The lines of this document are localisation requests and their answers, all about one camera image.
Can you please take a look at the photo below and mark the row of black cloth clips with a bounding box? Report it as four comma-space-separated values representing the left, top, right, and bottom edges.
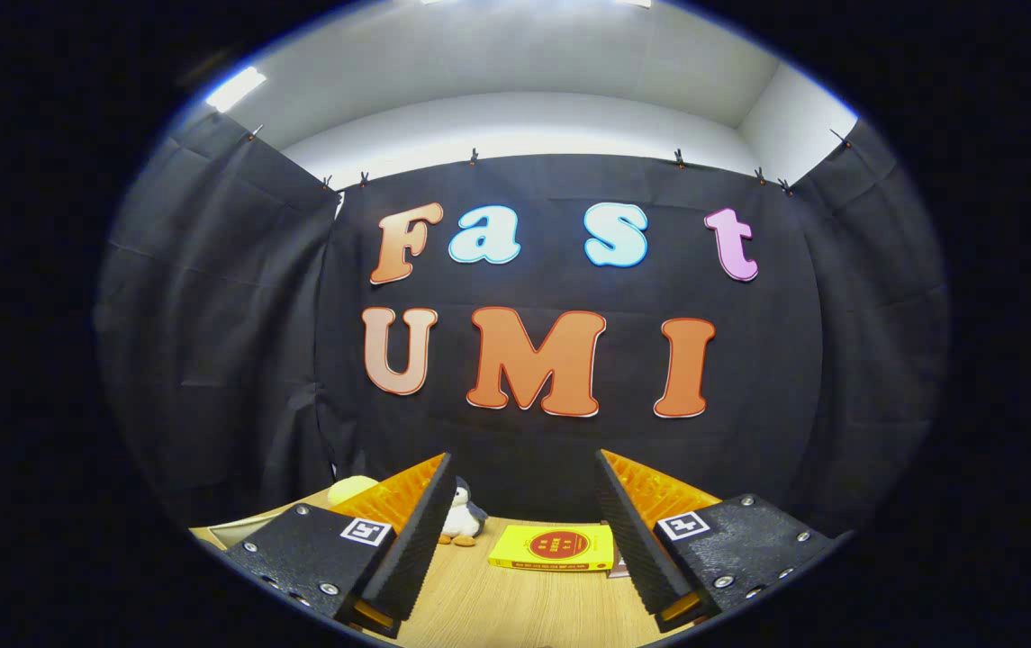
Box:
248, 124, 851, 195

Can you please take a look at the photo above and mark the yellow book with red circle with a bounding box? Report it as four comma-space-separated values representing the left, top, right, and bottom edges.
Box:
488, 524, 615, 573

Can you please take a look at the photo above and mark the ceiling light strip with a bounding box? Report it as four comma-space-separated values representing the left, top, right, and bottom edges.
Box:
205, 66, 268, 113

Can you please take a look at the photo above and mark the beige fabric storage box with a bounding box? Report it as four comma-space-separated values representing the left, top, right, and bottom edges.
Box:
189, 517, 253, 552

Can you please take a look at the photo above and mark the penguin plush toy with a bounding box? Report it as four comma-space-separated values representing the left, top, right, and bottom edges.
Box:
437, 477, 488, 547

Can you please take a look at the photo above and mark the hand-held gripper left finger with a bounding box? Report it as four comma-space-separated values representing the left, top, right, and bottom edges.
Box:
222, 452, 456, 638

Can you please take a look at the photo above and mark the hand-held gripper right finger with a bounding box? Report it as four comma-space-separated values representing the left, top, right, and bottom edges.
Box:
594, 448, 840, 633

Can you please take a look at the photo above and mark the yellow bread plush toy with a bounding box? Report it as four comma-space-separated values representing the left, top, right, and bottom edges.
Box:
328, 475, 381, 507

